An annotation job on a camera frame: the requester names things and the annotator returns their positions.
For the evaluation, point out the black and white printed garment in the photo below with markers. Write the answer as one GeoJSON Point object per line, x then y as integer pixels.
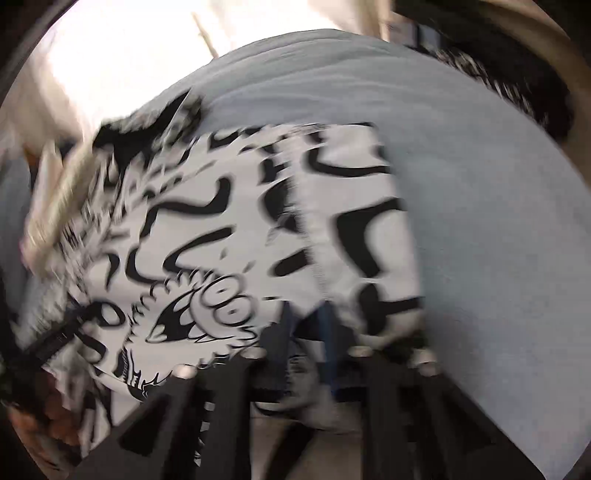
{"type": "Point", "coordinates": [194, 240]}

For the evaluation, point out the light blue bed sheet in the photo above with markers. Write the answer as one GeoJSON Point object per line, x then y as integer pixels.
{"type": "Point", "coordinates": [471, 221]}

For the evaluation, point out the cream shiny duvet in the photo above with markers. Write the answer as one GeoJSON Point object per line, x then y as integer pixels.
{"type": "Point", "coordinates": [55, 207]}

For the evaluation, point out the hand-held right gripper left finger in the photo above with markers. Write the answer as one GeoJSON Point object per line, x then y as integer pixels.
{"type": "Point", "coordinates": [288, 325]}

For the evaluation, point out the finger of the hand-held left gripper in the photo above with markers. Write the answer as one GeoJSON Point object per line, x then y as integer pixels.
{"type": "Point", "coordinates": [60, 337]}

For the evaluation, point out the black bag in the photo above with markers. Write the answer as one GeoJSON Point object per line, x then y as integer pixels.
{"type": "Point", "coordinates": [521, 78]}

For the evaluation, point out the person's left hand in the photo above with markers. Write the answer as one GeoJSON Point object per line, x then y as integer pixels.
{"type": "Point", "coordinates": [51, 415]}

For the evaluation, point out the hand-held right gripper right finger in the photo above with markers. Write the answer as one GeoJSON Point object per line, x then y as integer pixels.
{"type": "Point", "coordinates": [327, 337]}

